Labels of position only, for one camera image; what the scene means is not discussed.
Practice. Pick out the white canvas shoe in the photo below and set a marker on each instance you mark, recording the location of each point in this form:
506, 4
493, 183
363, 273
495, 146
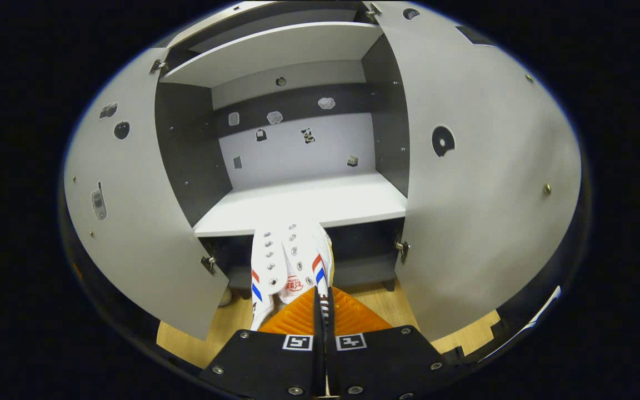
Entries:
286, 261

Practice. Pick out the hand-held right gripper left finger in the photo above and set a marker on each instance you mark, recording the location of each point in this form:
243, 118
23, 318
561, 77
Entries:
264, 361

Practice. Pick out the white and grey shoe cabinet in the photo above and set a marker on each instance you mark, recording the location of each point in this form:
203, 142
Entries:
309, 200

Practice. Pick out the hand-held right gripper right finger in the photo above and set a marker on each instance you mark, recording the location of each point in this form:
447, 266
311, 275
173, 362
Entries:
386, 361

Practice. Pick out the white cabinet door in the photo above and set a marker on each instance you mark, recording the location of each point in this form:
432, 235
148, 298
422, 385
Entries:
131, 222
492, 211

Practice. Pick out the white plush toy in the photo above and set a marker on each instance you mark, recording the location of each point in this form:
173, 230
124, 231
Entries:
225, 298

